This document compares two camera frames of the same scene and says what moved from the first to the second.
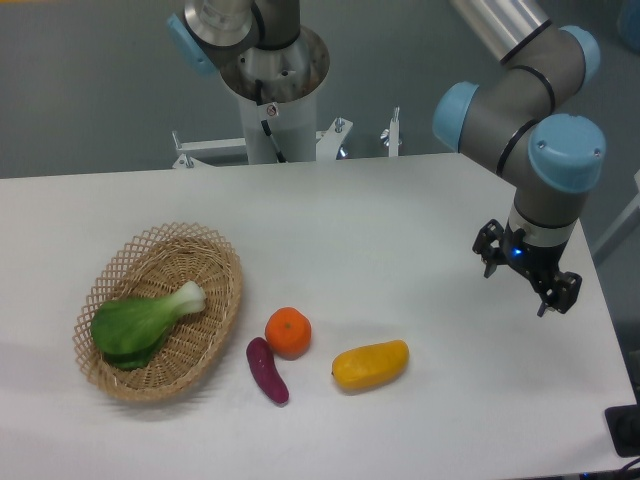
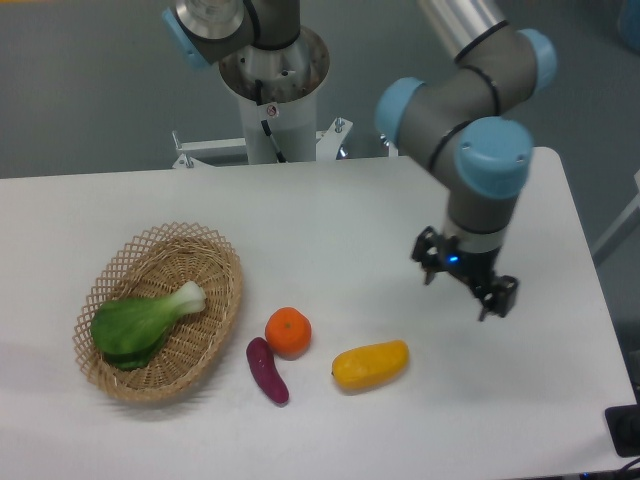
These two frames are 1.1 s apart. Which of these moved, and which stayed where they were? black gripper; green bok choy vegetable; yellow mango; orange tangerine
Moved: black gripper
Stayed: green bok choy vegetable; orange tangerine; yellow mango
